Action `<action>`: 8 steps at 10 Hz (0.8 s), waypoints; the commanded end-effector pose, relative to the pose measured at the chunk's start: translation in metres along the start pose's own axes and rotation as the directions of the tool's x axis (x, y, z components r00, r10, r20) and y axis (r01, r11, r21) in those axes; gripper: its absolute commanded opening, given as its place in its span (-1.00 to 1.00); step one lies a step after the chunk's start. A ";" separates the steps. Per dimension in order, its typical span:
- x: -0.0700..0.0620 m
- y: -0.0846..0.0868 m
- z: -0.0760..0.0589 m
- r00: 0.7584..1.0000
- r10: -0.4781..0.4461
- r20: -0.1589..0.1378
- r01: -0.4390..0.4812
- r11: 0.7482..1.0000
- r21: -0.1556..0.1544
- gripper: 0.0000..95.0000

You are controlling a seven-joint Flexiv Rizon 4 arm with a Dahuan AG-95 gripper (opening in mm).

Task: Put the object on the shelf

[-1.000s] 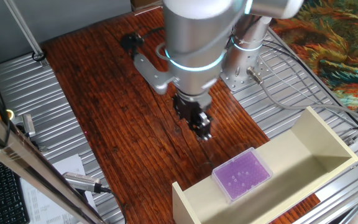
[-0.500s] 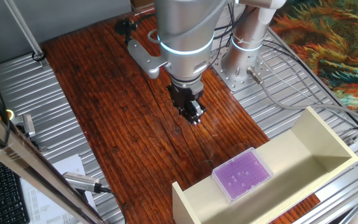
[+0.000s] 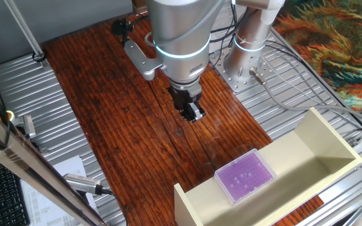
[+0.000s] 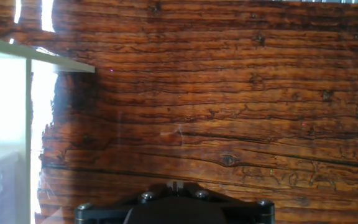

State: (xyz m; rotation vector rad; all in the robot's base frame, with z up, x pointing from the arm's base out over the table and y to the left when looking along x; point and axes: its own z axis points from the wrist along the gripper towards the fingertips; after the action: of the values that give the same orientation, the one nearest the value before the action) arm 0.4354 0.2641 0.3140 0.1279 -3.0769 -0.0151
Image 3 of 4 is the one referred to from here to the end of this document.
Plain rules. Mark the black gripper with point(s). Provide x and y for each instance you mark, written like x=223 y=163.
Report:
x=182 y=97

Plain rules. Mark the clear box with purple insert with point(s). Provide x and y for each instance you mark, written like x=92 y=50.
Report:
x=244 y=177

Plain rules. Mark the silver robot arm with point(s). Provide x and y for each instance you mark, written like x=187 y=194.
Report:
x=181 y=37

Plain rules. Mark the cream wooden shelf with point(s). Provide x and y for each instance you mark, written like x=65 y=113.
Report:
x=294 y=175

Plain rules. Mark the brown wood grain board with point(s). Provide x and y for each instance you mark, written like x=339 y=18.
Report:
x=112 y=125

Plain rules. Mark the brown cardboard box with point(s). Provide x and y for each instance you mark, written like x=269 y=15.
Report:
x=139 y=3

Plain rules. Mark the colourful painted cloth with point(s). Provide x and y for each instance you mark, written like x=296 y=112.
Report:
x=335 y=40

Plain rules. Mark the printed paper sheet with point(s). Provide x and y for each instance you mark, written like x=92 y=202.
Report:
x=42 y=207

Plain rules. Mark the black keyboard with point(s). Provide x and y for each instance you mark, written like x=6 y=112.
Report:
x=2 y=194

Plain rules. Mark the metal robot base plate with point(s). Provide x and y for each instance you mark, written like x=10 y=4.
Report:
x=222 y=70

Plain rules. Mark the silver camera with ribbed housing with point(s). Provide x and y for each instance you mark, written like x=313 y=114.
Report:
x=80 y=183

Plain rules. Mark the aluminium frame beam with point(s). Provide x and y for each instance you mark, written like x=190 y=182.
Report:
x=27 y=169

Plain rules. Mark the slanted aluminium frame post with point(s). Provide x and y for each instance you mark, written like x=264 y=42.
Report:
x=24 y=29

